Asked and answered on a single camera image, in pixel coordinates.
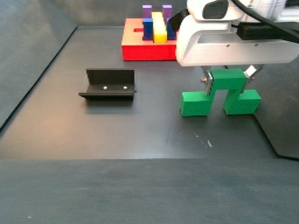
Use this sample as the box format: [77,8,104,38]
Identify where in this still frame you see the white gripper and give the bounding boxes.
[173,0,299,95]

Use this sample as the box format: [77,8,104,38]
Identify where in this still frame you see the green arch-shaped block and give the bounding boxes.
[180,69,262,116]

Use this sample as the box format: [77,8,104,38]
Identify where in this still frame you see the red base board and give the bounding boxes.
[121,18,176,61]

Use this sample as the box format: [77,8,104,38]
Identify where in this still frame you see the blue block left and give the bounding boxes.
[167,22,176,40]

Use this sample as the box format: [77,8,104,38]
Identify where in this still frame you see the blue block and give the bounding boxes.
[167,22,176,40]
[143,18,153,40]

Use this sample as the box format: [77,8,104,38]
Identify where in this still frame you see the yellow long bar block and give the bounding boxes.
[152,11,167,44]

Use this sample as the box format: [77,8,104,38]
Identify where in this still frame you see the blue block right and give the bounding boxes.
[143,18,153,40]

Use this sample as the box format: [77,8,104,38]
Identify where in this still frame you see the purple block left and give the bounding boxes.
[163,4,173,21]

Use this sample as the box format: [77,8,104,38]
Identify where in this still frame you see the purple block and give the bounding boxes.
[141,4,152,18]
[163,4,173,21]

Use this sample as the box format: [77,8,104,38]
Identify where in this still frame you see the purple block right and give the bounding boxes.
[141,4,152,18]

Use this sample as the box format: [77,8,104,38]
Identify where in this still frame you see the black camera mount box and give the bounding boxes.
[235,22,299,43]

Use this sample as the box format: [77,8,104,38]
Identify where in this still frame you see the black cable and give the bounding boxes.
[230,0,299,44]

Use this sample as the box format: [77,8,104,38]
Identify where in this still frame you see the black angle bracket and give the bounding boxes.
[79,68,136,100]

